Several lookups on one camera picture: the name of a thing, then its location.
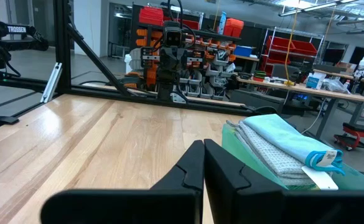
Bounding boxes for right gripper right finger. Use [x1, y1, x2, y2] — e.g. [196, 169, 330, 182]
[203, 139, 286, 191]

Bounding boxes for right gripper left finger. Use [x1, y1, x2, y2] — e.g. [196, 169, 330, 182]
[150, 139, 206, 191]

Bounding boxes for light grey microfiber towel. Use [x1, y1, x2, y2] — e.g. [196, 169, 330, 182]
[226, 120, 340, 191]

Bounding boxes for light blue microfiber towel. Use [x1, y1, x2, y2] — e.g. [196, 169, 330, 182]
[243, 113, 346, 177]

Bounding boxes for bright green microfiber towel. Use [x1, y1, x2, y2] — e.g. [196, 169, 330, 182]
[289, 182, 321, 191]

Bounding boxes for teal plastic bin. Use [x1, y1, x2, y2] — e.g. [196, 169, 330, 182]
[221, 123, 364, 191]

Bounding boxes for green tape roll stack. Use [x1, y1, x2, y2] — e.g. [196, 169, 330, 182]
[252, 70, 268, 83]

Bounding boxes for grey orange parts-bin rack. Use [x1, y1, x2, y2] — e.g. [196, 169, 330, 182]
[124, 2, 242, 101]

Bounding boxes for white plastic jug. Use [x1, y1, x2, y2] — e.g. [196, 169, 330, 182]
[124, 54, 134, 75]

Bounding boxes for long wooden workbench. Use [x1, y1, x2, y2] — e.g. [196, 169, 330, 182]
[236, 68, 364, 141]

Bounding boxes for blue white cardboard box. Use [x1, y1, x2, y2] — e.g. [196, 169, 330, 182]
[306, 72, 327, 91]

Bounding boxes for red black rolling stool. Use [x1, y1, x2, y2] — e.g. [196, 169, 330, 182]
[333, 122, 364, 155]

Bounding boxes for red bin shelving unit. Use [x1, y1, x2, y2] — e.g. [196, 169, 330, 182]
[261, 26, 325, 78]

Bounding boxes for orange storage bin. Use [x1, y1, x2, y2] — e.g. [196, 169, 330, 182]
[224, 17, 245, 38]

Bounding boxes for blue spray bottle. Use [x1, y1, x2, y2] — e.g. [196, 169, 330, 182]
[218, 11, 228, 35]

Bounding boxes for red storage bin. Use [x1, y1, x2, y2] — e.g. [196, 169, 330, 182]
[138, 6, 165, 27]

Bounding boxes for black table-level camera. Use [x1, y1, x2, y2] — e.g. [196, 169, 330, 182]
[140, 26, 191, 104]

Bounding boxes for yellow hanging cable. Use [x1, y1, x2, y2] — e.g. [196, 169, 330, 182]
[283, 0, 299, 87]

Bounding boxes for silver aluminium bracket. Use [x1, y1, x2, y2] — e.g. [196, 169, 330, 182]
[40, 62, 63, 104]

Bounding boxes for black metal table frame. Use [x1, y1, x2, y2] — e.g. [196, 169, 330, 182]
[0, 0, 279, 133]

